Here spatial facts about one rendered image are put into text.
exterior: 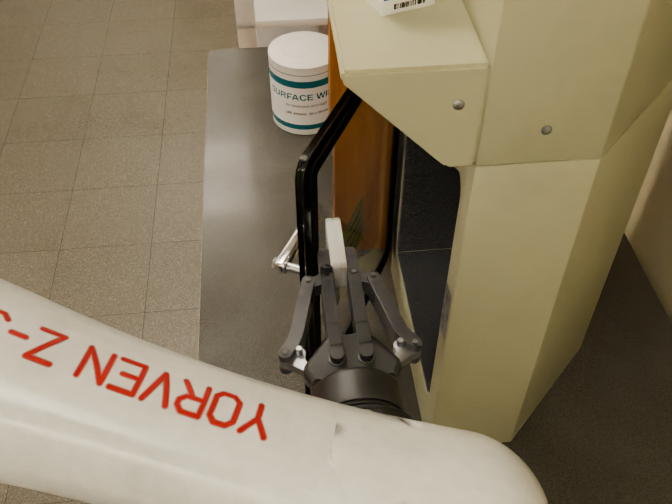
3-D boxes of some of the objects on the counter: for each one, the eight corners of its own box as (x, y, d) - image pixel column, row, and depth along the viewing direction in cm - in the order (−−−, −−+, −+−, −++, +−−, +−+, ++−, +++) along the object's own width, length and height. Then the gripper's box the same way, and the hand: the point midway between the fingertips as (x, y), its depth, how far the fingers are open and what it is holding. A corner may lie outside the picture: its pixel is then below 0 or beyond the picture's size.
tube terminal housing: (544, 257, 122) (715, -346, 67) (615, 434, 100) (960, -255, 45) (390, 268, 121) (436, -341, 65) (427, 451, 98) (545, -244, 43)
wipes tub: (335, 95, 154) (335, 28, 143) (342, 134, 145) (342, 65, 134) (271, 98, 153) (266, 31, 142) (273, 138, 144) (268, 69, 133)
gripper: (444, 397, 60) (397, 196, 76) (278, 411, 59) (267, 204, 75) (435, 446, 65) (393, 248, 81) (282, 460, 64) (271, 257, 81)
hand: (336, 252), depth 76 cm, fingers closed
